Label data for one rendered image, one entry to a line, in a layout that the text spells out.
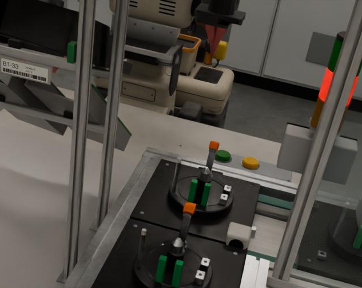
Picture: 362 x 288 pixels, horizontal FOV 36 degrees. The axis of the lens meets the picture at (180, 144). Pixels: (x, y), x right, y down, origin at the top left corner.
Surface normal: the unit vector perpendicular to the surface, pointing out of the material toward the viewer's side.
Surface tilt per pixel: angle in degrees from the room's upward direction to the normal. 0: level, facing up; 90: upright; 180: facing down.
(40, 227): 0
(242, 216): 0
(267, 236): 0
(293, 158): 90
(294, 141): 90
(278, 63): 90
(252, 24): 90
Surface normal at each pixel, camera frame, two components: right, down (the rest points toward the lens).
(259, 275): 0.14, -0.86
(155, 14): -0.27, 0.57
